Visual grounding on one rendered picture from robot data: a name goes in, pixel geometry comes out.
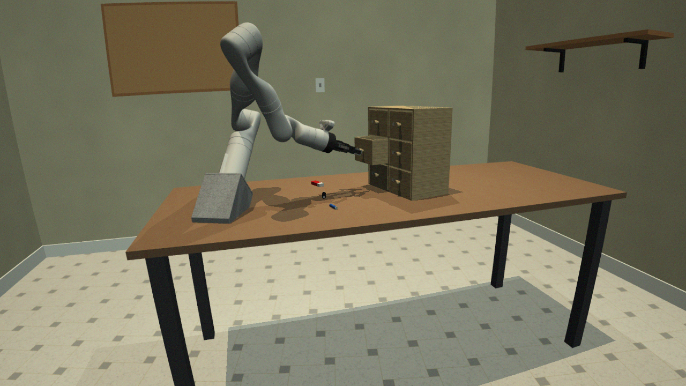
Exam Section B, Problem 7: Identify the small wooden chest of drawers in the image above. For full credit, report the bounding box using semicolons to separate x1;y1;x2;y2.
368;106;452;201

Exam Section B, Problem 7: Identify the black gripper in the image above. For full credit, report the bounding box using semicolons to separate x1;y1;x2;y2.
322;132;362;155

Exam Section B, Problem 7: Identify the brown wooden drawer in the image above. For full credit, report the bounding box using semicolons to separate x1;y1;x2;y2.
389;139;412;170
369;109;389;136
354;136;388;165
369;164;388;190
390;110;413;140
389;166;411;198

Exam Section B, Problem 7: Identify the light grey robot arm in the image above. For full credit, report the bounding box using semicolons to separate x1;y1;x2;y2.
219;23;334;179

